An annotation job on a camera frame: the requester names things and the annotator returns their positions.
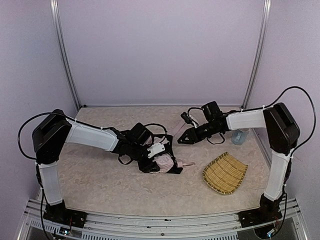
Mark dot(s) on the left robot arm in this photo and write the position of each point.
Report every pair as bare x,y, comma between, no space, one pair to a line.
57,129

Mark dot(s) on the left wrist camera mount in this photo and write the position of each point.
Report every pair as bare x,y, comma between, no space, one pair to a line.
155,149

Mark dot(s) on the aluminium front rail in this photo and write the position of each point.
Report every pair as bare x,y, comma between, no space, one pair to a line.
106,226

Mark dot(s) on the woven bamboo tray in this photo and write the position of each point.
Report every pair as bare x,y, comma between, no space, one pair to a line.
224,174

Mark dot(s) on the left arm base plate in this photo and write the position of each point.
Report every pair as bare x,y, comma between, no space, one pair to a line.
68,217

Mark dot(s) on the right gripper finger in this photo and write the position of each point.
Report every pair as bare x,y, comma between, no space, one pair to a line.
187,134
186,141

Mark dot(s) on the white and blue cup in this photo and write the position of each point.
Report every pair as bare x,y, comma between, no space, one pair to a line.
239,136

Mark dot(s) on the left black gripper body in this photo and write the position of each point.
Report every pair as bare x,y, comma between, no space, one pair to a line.
146,162

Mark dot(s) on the left aluminium corner post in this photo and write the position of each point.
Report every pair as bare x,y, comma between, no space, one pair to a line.
54,6

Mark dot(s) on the pink and black folding umbrella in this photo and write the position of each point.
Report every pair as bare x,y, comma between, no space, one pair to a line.
167,162

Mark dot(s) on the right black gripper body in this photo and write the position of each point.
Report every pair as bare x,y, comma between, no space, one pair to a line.
194,134

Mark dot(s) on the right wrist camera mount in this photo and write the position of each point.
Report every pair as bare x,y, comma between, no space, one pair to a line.
189,119

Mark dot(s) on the aluminium corner post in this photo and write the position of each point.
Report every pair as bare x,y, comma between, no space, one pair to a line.
54,6
258,53

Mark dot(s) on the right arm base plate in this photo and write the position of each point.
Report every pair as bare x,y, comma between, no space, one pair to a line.
254,217

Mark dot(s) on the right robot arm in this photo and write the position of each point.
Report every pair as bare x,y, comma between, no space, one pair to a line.
283,134

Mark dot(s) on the right aluminium corner post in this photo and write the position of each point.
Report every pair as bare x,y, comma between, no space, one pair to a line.
258,53

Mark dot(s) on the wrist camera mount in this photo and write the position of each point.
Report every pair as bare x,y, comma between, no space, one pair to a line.
189,119
155,149

